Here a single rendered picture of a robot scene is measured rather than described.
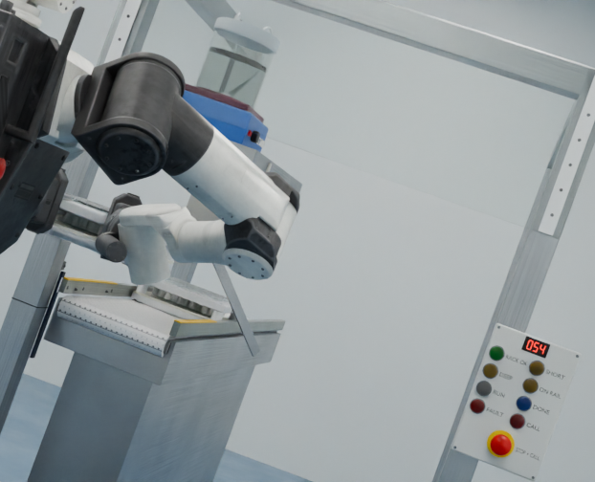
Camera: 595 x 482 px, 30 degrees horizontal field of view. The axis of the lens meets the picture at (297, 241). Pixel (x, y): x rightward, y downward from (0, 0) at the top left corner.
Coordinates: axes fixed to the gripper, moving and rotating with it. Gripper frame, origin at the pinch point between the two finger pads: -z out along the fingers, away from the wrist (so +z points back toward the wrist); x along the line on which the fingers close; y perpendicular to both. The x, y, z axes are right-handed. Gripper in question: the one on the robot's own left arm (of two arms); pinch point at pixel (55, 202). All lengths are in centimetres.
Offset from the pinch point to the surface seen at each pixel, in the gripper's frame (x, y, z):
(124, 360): 29, 4, -43
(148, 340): 23.3, 8.7, -41.3
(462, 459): 21, 79, -44
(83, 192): -1.9, -14.0, -33.7
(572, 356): -6, 93, -40
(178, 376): 31, 12, -57
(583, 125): -49, 79, -44
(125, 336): 24.2, 3.5, -40.7
